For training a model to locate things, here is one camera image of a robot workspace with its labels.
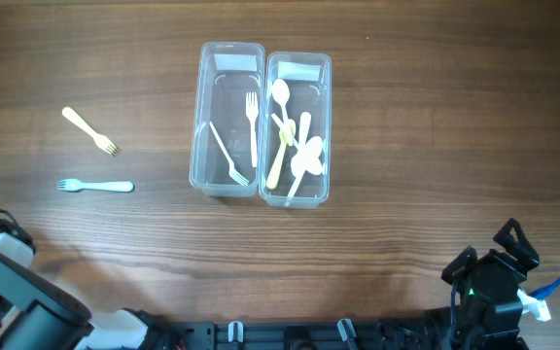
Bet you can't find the yellow plastic fork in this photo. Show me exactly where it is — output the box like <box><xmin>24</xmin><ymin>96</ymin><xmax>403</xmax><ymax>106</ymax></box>
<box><xmin>62</xmin><ymin>107</ymin><xmax>120</xmax><ymax>156</ymax></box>

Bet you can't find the white fork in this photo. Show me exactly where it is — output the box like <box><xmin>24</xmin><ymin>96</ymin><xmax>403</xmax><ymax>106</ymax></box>
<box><xmin>245</xmin><ymin>91</ymin><xmax>260</xmax><ymax>167</ymax></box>

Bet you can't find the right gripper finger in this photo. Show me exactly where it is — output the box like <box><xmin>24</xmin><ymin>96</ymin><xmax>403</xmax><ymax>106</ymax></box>
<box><xmin>493</xmin><ymin>218</ymin><xmax>540</xmax><ymax>270</ymax></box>
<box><xmin>441</xmin><ymin>246</ymin><xmax>477</xmax><ymax>285</ymax></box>

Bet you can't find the right clear plastic container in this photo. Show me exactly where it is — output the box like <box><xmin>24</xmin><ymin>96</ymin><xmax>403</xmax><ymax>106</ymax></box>
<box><xmin>259</xmin><ymin>52</ymin><xmax>333</xmax><ymax>207</ymax></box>

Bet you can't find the white fork pointing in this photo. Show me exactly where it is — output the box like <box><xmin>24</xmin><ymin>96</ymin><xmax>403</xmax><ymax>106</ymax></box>
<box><xmin>209</xmin><ymin>122</ymin><xmax>249</xmax><ymax>186</ymax></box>

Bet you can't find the left clear plastic container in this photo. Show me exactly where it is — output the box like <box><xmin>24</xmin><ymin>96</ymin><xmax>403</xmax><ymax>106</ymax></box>
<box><xmin>190</xmin><ymin>42</ymin><xmax>265</xmax><ymax>197</ymax></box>

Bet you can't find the white spoon vertical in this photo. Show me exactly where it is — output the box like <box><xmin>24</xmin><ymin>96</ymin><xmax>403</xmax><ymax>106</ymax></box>
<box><xmin>282</xmin><ymin>136</ymin><xmax>330</xmax><ymax>208</ymax></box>

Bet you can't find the clear plastic container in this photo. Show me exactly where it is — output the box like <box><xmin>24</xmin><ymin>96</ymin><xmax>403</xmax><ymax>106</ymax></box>
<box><xmin>259</xmin><ymin>52</ymin><xmax>333</xmax><ymax>207</ymax></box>
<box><xmin>190</xmin><ymin>42</ymin><xmax>265</xmax><ymax>197</ymax></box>

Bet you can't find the light blue plastic fork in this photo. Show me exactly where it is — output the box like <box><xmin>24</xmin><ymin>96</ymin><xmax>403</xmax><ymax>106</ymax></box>
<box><xmin>56</xmin><ymin>179</ymin><xmax>134</xmax><ymax>193</ymax></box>

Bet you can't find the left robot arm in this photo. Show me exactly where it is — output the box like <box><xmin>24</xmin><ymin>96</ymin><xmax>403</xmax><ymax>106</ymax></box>
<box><xmin>0</xmin><ymin>211</ymin><xmax>179</xmax><ymax>350</ymax></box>

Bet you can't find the yellow plastic spoon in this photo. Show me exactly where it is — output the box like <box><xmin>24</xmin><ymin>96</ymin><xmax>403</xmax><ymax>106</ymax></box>
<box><xmin>265</xmin><ymin>119</ymin><xmax>297</xmax><ymax>190</ymax></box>

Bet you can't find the white spoon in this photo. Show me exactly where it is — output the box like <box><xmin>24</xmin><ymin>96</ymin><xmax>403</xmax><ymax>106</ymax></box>
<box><xmin>271</xmin><ymin>114</ymin><xmax>325</xmax><ymax>176</ymax></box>
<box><xmin>271</xmin><ymin>79</ymin><xmax>294</xmax><ymax>146</ymax></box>
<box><xmin>291</xmin><ymin>112</ymin><xmax>311</xmax><ymax>178</ymax></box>

